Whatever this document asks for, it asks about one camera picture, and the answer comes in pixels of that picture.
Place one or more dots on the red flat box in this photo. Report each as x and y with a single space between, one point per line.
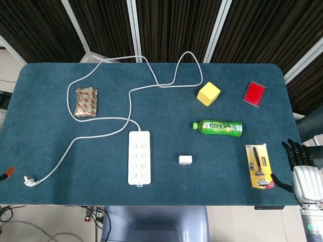
254 94

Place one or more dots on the black desk control panel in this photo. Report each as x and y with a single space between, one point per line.
267 208

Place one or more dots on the razor in yellow blister pack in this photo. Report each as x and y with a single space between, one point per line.
257 164

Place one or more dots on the gold snack packet red print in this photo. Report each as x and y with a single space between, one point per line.
85 102

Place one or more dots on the black partition panel white frame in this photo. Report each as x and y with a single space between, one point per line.
106 25
308 88
38 25
265 25
176 25

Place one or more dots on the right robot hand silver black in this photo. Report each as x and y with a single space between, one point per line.
306 181

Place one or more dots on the dark teal chair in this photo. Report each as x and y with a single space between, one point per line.
310 123

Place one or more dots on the teal table cloth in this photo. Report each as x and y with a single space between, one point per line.
101 176

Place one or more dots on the green drink bottle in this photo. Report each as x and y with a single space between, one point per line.
219 128

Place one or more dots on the yellow cube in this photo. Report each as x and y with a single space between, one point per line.
208 94

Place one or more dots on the white power strip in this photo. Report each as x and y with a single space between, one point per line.
139 161

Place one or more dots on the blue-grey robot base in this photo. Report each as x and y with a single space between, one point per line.
156 221

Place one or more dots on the small white plug adapter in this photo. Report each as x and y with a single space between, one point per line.
185 160

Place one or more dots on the red stop button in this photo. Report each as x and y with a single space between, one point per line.
87 218

